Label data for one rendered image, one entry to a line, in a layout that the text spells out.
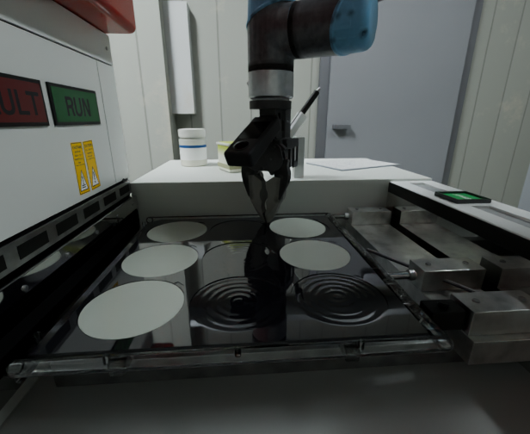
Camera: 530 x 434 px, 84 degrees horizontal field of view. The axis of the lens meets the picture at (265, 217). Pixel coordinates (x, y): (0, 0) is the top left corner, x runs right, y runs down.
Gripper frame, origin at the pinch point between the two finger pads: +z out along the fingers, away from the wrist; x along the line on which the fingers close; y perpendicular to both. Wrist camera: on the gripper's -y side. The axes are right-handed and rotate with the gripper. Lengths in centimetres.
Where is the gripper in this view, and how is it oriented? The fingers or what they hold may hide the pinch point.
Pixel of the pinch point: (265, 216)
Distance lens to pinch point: 54.1
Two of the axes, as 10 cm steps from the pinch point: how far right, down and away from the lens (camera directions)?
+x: -9.0, -1.4, 4.1
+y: 4.3, -2.8, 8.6
